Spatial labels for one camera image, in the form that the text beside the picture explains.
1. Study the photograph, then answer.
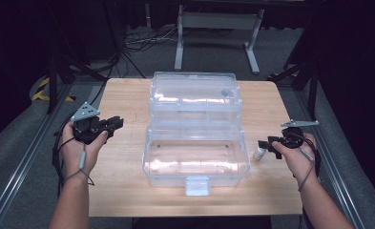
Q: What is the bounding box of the grey left wrist strap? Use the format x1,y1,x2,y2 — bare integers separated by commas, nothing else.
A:
62,143,95,187

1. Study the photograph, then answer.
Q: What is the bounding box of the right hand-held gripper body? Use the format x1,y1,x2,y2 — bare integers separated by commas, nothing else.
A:
280,118,321,150

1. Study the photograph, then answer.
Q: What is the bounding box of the person's left hand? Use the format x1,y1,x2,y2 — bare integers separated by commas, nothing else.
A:
60,122,109,184

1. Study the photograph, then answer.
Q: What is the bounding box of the black metal stand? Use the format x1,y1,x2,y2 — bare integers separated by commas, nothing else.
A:
267,61,320,118
46,53,108,115

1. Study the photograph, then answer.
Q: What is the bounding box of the person's right hand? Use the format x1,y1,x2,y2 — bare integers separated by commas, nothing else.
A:
271,133,319,189

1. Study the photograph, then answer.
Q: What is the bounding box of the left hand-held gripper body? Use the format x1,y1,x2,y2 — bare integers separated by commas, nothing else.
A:
70,101,110,146

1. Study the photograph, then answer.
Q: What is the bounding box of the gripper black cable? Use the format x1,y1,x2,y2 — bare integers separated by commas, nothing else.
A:
51,56,120,199
294,132,322,229

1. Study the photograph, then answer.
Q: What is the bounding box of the small white bottle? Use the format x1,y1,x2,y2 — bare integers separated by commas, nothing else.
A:
252,146,268,161

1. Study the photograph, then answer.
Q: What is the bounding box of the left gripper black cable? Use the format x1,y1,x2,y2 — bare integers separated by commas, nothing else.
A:
51,56,120,199

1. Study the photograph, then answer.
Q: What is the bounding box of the grey wrist strap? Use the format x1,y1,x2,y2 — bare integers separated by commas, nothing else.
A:
298,147,317,193
62,143,95,187

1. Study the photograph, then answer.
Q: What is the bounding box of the grey metal desk frame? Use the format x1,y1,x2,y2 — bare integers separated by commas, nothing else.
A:
174,4,265,75

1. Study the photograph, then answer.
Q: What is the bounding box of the grey right wrist strap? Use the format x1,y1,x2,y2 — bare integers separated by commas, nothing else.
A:
298,147,317,193

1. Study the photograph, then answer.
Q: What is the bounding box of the clear plastic storage box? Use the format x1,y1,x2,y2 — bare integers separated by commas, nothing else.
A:
141,71,251,198

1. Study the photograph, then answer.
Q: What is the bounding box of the yellow black floor tape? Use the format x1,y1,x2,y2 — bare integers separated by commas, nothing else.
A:
31,76,76,103

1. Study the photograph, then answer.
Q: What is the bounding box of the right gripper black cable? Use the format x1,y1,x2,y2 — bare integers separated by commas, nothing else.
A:
294,132,322,229

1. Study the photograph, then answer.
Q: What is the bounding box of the bundle of floor cables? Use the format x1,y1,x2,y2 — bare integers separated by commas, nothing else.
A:
122,25,179,53

